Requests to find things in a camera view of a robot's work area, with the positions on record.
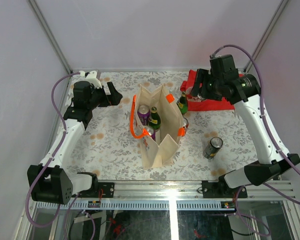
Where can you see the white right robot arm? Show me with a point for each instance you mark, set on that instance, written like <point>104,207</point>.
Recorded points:
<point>273,157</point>

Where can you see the purple soda can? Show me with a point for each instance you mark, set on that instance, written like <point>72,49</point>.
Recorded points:
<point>143,113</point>
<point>150,130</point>

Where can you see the beige canvas bag orange handles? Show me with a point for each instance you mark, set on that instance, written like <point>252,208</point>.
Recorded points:
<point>159,152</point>

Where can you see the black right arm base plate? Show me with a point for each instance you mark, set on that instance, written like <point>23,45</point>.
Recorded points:
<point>217,190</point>

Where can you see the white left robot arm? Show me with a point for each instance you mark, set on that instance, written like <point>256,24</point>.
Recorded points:
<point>48,181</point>

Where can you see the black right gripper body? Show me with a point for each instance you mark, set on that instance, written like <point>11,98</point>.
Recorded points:
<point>210,85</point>

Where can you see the black energy drink can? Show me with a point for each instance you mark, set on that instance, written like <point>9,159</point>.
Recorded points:
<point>213,147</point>

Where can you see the aluminium front rail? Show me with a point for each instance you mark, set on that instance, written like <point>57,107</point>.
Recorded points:
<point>275,190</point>

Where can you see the red cloth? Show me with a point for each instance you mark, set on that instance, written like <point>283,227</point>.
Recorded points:
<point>207,105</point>

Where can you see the green glass bottle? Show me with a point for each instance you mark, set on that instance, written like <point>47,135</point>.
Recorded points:
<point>182,103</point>
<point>154,119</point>

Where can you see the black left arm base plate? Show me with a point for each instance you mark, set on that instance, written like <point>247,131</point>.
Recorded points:
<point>102,190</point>

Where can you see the red cola can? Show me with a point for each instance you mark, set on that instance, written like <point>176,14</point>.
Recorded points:
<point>185,123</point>
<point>194,99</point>

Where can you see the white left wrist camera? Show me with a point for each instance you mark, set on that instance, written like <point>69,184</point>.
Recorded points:
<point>93,77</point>

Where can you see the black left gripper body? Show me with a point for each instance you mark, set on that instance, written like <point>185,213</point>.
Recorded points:
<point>100,99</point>

